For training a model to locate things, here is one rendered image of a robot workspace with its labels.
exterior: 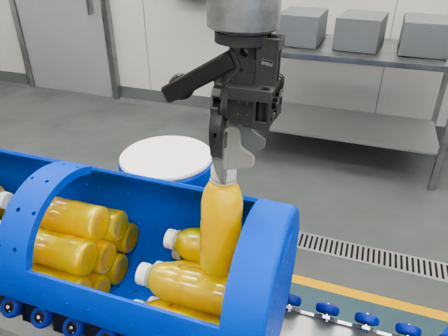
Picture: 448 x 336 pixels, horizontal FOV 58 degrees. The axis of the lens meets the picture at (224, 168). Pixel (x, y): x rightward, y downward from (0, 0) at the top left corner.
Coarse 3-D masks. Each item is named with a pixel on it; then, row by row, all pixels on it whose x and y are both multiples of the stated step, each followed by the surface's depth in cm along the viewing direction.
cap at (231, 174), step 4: (212, 164) 62; (212, 168) 60; (212, 172) 60; (228, 172) 60; (232, 172) 60; (236, 172) 61; (212, 176) 61; (216, 176) 60; (228, 176) 60; (232, 176) 60; (216, 180) 60; (228, 180) 60; (232, 180) 61
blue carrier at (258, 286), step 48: (48, 192) 70; (96, 192) 92; (144, 192) 86; (192, 192) 79; (0, 240) 68; (144, 240) 91; (240, 240) 60; (288, 240) 67; (0, 288) 72; (48, 288) 67; (144, 288) 86; (240, 288) 57; (288, 288) 77
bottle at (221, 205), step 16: (208, 192) 61; (224, 192) 60; (240, 192) 62; (208, 208) 61; (224, 208) 60; (240, 208) 62; (208, 224) 62; (224, 224) 61; (240, 224) 63; (208, 240) 63; (224, 240) 62; (208, 256) 64; (224, 256) 64; (208, 272) 65; (224, 272) 65
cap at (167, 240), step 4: (168, 232) 78; (172, 232) 78; (164, 236) 78; (168, 236) 78; (172, 236) 78; (164, 240) 78; (168, 240) 78; (164, 244) 78; (168, 244) 78; (168, 248) 79; (172, 248) 78
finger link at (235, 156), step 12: (228, 132) 55; (240, 132) 55; (228, 144) 55; (240, 144) 55; (228, 156) 56; (240, 156) 56; (252, 156) 55; (216, 168) 57; (228, 168) 57; (240, 168) 56
